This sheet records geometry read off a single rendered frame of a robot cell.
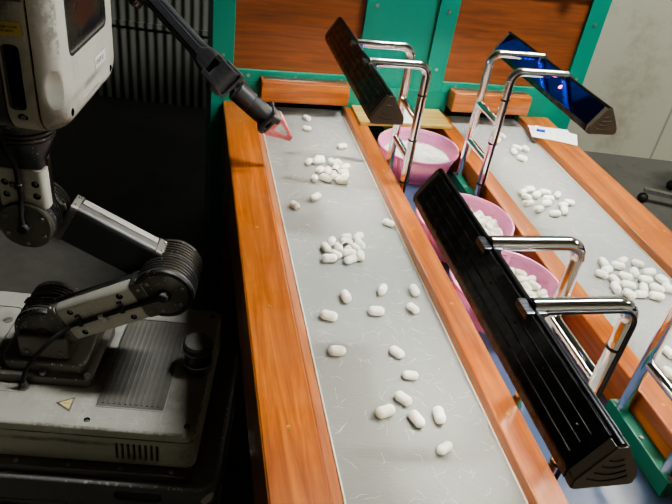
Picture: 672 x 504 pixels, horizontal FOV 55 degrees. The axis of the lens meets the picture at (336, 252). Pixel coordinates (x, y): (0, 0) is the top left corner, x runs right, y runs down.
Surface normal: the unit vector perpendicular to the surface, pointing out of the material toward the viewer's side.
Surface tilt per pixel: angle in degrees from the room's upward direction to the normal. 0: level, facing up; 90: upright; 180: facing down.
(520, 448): 0
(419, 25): 90
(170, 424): 0
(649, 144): 90
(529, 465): 0
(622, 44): 90
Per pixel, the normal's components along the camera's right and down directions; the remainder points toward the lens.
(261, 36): 0.19, 0.57
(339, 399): 0.13, -0.82
